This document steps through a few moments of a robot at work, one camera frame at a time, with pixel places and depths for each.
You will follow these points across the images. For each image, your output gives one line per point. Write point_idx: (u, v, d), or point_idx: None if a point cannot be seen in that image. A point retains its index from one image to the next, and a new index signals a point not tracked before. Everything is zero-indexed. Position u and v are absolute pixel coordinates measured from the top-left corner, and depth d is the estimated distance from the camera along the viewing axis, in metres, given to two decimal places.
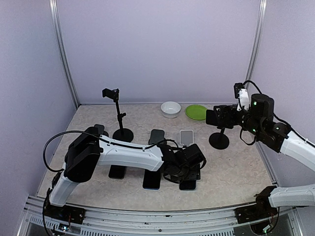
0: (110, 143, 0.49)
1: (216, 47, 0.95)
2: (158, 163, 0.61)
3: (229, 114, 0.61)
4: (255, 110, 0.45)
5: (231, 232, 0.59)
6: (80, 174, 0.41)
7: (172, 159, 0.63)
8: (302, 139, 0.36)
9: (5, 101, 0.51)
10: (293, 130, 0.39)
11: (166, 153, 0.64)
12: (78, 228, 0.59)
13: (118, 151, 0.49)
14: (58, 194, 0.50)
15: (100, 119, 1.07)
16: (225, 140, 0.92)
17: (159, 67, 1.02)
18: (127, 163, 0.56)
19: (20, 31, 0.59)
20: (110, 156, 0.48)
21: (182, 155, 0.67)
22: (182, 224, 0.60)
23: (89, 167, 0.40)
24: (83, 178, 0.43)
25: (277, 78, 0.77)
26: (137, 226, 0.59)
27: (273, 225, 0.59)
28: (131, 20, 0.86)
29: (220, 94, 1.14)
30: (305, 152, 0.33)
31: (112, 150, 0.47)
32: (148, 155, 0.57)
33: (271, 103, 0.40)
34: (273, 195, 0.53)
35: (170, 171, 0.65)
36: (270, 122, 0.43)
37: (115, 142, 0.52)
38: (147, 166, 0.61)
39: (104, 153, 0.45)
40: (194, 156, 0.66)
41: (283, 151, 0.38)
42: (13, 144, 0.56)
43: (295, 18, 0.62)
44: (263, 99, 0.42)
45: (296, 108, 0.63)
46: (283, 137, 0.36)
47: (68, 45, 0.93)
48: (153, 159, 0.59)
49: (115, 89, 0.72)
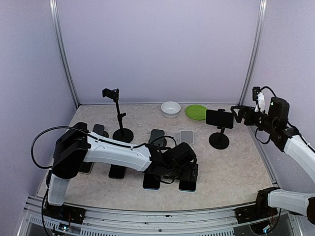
0: (98, 139, 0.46)
1: (216, 47, 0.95)
2: (146, 163, 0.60)
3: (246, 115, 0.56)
4: (272, 110, 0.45)
5: (231, 232, 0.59)
6: (66, 170, 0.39)
7: (159, 159, 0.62)
8: (304, 142, 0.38)
9: (5, 101, 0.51)
10: (299, 134, 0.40)
11: (154, 154, 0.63)
12: (78, 228, 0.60)
13: (106, 149, 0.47)
14: (53, 193, 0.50)
15: (100, 119, 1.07)
16: (225, 140, 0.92)
17: (159, 67, 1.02)
18: (114, 161, 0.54)
19: (20, 31, 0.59)
20: (97, 153, 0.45)
21: (171, 154, 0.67)
22: (182, 224, 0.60)
23: (76, 163, 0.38)
24: (70, 174, 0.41)
25: (277, 78, 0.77)
26: (137, 227, 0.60)
27: (273, 225, 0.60)
28: (131, 21, 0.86)
29: (220, 94, 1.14)
30: (303, 152, 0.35)
31: (100, 147, 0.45)
32: (136, 154, 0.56)
33: (287, 105, 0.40)
34: (272, 193, 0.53)
35: (159, 171, 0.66)
36: (284, 123, 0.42)
37: (104, 139, 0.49)
38: (134, 165, 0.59)
39: (92, 149, 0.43)
40: (183, 154, 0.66)
41: (285, 151, 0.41)
42: (13, 144, 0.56)
43: (295, 19, 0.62)
44: (279, 101, 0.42)
45: (296, 109, 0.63)
46: (287, 136, 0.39)
47: (68, 45, 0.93)
48: (141, 159, 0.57)
49: (115, 89, 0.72)
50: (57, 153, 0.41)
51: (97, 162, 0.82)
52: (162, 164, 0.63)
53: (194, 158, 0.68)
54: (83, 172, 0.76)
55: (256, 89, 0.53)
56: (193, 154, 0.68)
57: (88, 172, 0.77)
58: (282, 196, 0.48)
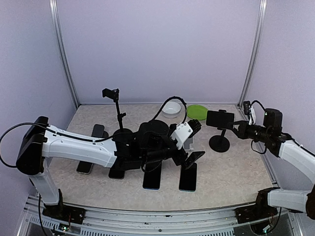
0: (56, 133, 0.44)
1: (216, 46, 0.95)
2: (111, 158, 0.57)
3: (242, 129, 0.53)
4: (266, 120, 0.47)
5: (231, 232, 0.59)
6: (29, 167, 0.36)
7: (126, 154, 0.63)
8: (297, 144, 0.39)
9: (6, 101, 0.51)
10: (293, 140, 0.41)
11: (120, 148, 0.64)
12: (78, 228, 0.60)
13: (65, 143, 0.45)
14: (41, 191, 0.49)
15: (100, 119, 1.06)
16: (225, 144, 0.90)
17: (160, 67, 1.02)
18: (77, 157, 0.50)
19: (21, 31, 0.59)
20: (54, 147, 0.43)
21: (138, 143, 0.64)
22: (182, 224, 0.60)
23: (36, 159, 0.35)
24: (35, 172, 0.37)
25: (277, 77, 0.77)
26: (136, 227, 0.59)
27: (273, 225, 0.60)
28: (132, 20, 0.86)
29: (221, 94, 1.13)
30: (297, 153, 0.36)
31: (57, 141, 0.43)
32: (98, 148, 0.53)
33: (279, 114, 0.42)
34: (271, 191, 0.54)
35: (128, 166, 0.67)
36: (278, 130, 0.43)
37: (64, 133, 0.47)
38: (99, 161, 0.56)
39: (48, 143, 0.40)
40: (146, 137, 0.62)
41: (281, 155, 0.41)
42: (13, 144, 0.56)
43: (295, 18, 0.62)
44: (272, 110, 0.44)
45: (296, 108, 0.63)
46: (280, 141, 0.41)
47: (68, 45, 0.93)
48: (104, 153, 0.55)
49: (115, 89, 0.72)
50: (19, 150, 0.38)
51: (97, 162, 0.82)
52: (131, 158, 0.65)
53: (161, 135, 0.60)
54: (83, 172, 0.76)
55: (247, 103, 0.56)
56: (158, 132, 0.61)
57: (88, 172, 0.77)
58: (282, 193, 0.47)
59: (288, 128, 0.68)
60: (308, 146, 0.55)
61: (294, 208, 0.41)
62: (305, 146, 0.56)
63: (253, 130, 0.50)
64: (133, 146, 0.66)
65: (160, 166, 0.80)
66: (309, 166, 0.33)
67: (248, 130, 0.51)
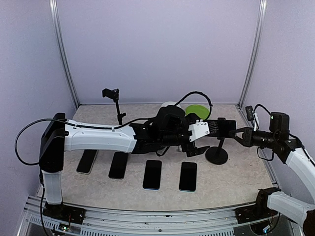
0: (76, 127, 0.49)
1: (216, 46, 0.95)
2: (132, 142, 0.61)
3: (247, 136, 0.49)
4: (271, 124, 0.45)
5: (231, 232, 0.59)
6: (52, 162, 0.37)
7: (145, 136, 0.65)
8: (307, 156, 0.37)
9: (6, 102, 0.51)
10: (302, 146, 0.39)
11: (140, 131, 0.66)
12: (78, 228, 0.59)
13: (86, 134, 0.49)
14: (49, 191, 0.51)
15: (100, 119, 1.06)
16: (225, 156, 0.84)
17: (160, 68, 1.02)
18: (99, 146, 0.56)
19: (21, 31, 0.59)
20: (77, 139, 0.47)
21: (156, 126, 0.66)
22: (182, 224, 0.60)
23: (58, 154, 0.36)
24: (59, 166, 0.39)
25: (277, 77, 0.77)
26: (136, 227, 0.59)
27: (273, 225, 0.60)
28: (132, 21, 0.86)
29: (221, 94, 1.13)
30: (305, 168, 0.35)
31: (79, 132, 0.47)
32: (118, 134, 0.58)
33: (287, 117, 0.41)
34: (274, 195, 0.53)
35: (147, 149, 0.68)
36: (286, 134, 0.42)
37: (83, 126, 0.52)
38: (120, 147, 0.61)
39: (70, 136, 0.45)
40: (166, 120, 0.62)
41: (287, 163, 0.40)
42: (14, 144, 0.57)
43: (294, 18, 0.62)
44: (279, 114, 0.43)
45: (296, 107, 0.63)
46: (290, 149, 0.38)
47: (68, 45, 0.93)
48: (125, 138, 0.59)
49: (115, 89, 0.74)
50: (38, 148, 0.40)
51: (97, 162, 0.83)
52: (150, 140, 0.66)
53: (180, 118, 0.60)
54: (83, 172, 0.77)
55: (250, 107, 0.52)
56: (177, 114, 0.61)
57: (88, 172, 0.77)
58: (281, 200, 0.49)
59: None
60: (308, 146, 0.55)
61: (292, 218, 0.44)
62: (305, 146, 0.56)
63: (259, 136, 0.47)
64: (152, 129, 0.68)
65: (160, 166, 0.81)
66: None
67: (254, 136, 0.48)
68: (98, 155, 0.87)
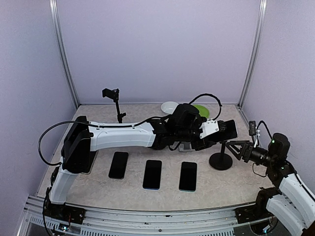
0: (99, 127, 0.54)
1: (216, 45, 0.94)
2: (151, 137, 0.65)
3: (246, 151, 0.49)
4: (271, 146, 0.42)
5: (231, 232, 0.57)
6: (78, 163, 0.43)
7: (163, 130, 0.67)
8: (299, 181, 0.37)
9: (6, 101, 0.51)
10: (296, 173, 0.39)
11: (157, 126, 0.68)
12: (78, 228, 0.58)
13: (108, 133, 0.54)
14: (61, 191, 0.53)
15: (100, 119, 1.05)
16: (227, 160, 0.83)
17: (159, 67, 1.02)
18: (121, 143, 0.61)
19: (21, 31, 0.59)
20: (101, 138, 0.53)
21: (173, 121, 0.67)
22: (182, 224, 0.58)
23: (85, 154, 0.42)
24: (85, 166, 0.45)
25: (277, 76, 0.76)
26: (136, 227, 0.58)
27: (273, 225, 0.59)
28: (131, 20, 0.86)
29: (221, 94, 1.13)
30: (299, 194, 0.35)
31: (102, 132, 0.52)
32: (139, 131, 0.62)
33: (288, 144, 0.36)
34: (274, 200, 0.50)
35: (164, 142, 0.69)
36: (283, 159, 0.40)
37: (105, 126, 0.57)
38: (141, 142, 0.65)
39: (95, 137, 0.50)
40: (183, 116, 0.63)
41: (280, 187, 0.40)
42: (15, 144, 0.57)
43: (295, 18, 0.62)
44: (280, 138, 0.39)
45: (296, 107, 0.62)
46: (282, 176, 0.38)
47: (68, 45, 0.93)
48: (144, 134, 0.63)
49: (115, 89, 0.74)
50: (64, 151, 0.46)
51: (97, 162, 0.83)
52: (167, 133, 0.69)
53: (197, 114, 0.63)
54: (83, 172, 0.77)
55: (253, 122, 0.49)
56: (193, 110, 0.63)
57: (88, 172, 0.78)
58: (283, 211, 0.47)
59: (289, 128, 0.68)
60: (308, 146, 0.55)
61: (288, 225, 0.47)
62: (307, 146, 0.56)
63: (257, 153, 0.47)
64: (169, 123, 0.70)
65: (160, 166, 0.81)
66: (310, 215, 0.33)
67: (252, 152, 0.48)
68: (98, 155, 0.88)
